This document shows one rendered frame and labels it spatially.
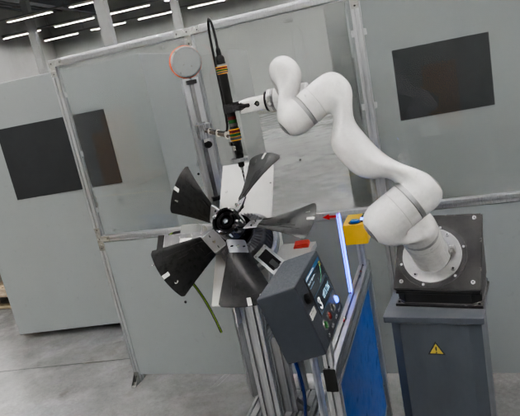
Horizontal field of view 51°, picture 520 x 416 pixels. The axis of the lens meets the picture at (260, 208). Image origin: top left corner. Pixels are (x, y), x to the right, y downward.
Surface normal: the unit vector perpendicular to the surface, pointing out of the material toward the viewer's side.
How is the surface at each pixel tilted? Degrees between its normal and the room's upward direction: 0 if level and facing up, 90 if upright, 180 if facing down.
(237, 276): 51
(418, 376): 90
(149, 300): 90
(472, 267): 46
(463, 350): 90
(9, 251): 90
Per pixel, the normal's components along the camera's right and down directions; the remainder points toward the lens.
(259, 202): -0.35, -0.40
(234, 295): 0.17, -0.47
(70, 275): -0.15, 0.26
